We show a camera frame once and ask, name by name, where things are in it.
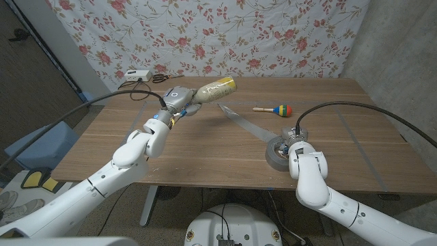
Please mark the yellow and black foot pedal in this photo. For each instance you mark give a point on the yellow and black foot pedal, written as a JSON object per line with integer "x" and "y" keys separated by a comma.
{"x": 32, "y": 179}

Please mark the grey metal table leg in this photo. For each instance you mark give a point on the grey metal table leg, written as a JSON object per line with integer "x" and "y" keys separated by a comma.
{"x": 149, "y": 205}
{"x": 324, "y": 225}

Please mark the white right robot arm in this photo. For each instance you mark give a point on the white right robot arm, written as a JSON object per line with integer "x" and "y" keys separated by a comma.
{"x": 310, "y": 177}

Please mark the white robot torso base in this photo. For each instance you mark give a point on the white robot torso base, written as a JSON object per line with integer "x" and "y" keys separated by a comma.
{"x": 239, "y": 225}

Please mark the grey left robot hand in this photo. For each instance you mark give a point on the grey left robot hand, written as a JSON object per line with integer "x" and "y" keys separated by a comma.
{"x": 175, "y": 97}

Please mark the cream bottle with yellow label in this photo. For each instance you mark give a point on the cream bottle with yellow label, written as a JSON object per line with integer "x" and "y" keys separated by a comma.
{"x": 215, "y": 90}

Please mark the colourful striped wooden maraca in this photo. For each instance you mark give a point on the colourful striped wooden maraca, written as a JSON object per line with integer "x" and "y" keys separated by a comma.
{"x": 282, "y": 110}

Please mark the grey sneaker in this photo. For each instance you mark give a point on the grey sneaker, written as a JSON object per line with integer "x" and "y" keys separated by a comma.
{"x": 7, "y": 200}
{"x": 20, "y": 212}

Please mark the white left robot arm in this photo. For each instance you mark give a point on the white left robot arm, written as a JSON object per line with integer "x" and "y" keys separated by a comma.
{"x": 85, "y": 198}

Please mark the white power adapter box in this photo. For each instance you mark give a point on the white power adapter box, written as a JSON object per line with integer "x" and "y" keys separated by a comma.
{"x": 137, "y": 75}

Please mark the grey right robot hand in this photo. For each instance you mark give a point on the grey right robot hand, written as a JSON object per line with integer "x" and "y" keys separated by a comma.
{"x": 293, "y": 135}

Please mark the floral backdrop cloth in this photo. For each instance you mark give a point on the floral backdrop cloth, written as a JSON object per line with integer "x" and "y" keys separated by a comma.
{"x": 222, "y": 34}

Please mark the black scissors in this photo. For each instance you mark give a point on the black scissors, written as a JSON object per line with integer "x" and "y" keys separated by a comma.
{"x": 158, "y": 78}

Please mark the dark wooden door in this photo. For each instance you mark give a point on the dark wooden door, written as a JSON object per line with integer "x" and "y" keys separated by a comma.
{"x": 30, "y": 68}

